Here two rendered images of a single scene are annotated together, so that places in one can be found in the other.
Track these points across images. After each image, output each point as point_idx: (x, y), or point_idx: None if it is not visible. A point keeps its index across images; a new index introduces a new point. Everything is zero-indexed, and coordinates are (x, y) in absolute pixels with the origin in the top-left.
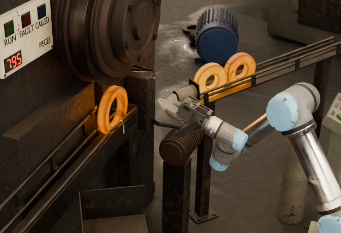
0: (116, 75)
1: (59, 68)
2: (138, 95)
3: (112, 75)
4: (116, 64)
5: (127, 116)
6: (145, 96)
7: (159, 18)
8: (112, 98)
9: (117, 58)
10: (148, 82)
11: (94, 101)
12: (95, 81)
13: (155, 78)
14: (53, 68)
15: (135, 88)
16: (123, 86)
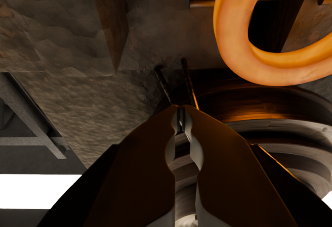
0: (308, 148)
1: (309, 84)
2: None
3: (322, 153)
4: (318, 178)
5: None
6: (100, 5)
7: (177, 221)
8: (311, 74)
9: (311, 186)
10: (107, 66)
11: (297, 21)
12: (302, 92)
13: (52, 65)
14: (323, 90)
15: (118, 12)
16: None
